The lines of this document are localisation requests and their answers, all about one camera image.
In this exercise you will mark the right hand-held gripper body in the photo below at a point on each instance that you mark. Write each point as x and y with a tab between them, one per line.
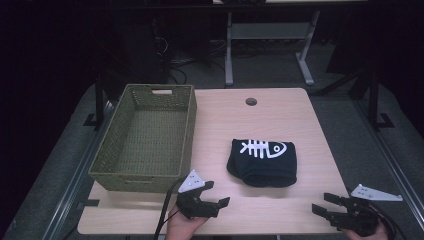
358	216

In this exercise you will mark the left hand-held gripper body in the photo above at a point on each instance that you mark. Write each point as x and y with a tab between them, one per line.
193	204

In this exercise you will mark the black fishbone-print garment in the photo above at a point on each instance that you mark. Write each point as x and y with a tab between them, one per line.
263	166

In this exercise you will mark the green woven basket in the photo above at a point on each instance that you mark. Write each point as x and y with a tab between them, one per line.
150	140

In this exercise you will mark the person's right hand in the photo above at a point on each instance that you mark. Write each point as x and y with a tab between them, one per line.
370	237

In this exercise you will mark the person's left hand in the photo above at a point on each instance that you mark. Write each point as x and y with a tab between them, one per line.
180	226

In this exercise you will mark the black metal stand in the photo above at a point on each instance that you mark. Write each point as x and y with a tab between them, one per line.
374	100
99	100

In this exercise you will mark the aluminium rail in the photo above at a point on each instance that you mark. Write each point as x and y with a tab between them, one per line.
393	166
80	173

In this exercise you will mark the grey metal desk frame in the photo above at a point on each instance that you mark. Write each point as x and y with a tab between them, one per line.
266	31

